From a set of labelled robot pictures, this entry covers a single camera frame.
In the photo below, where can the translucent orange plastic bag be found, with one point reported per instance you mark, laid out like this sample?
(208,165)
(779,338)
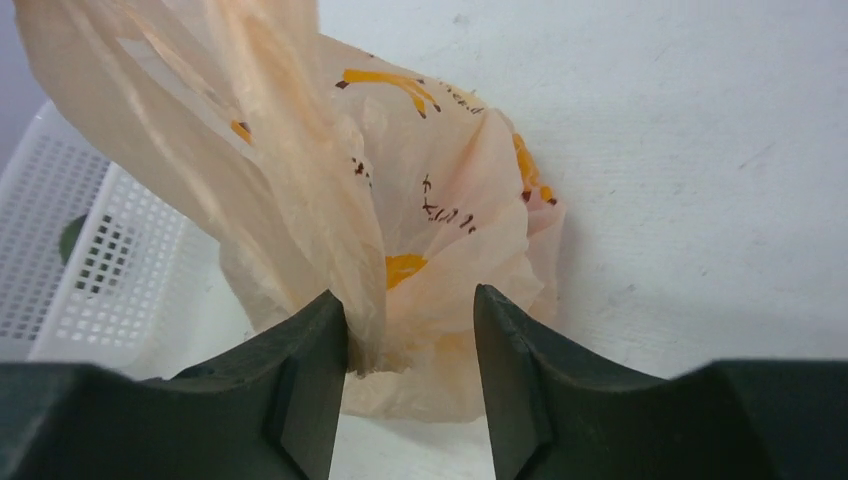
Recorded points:
(317,166)

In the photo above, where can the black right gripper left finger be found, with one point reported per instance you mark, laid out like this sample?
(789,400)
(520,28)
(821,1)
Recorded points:
(266,409)

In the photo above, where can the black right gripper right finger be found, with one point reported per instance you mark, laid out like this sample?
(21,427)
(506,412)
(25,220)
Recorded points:
(556,410)

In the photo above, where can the green fake avocado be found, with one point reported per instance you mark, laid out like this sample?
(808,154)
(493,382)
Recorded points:
(69,237)

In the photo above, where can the white perforated plastic basket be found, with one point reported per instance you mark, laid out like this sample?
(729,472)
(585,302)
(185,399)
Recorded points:
(128,298)

